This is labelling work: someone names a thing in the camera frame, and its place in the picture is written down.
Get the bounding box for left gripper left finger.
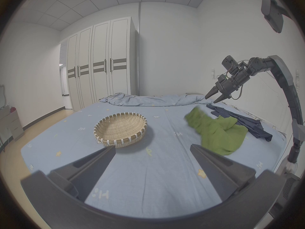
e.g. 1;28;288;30
47;146;117;203

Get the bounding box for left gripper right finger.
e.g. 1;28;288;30
190;144;257;202

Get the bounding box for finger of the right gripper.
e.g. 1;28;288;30
204;85;222;99
213;94;232;104

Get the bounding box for green shorts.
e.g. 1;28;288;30
185;106;248;156

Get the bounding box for dark blue T-shirt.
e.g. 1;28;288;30
206;104;273;142

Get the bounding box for round woven basket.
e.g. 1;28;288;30
93;113;148;148

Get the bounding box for pale blue quilt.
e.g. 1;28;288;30
99;93;211;107

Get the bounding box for white chest of drawers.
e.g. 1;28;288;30
0;106;24;141

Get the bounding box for white wardrobe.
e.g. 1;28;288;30
60;16;140;111

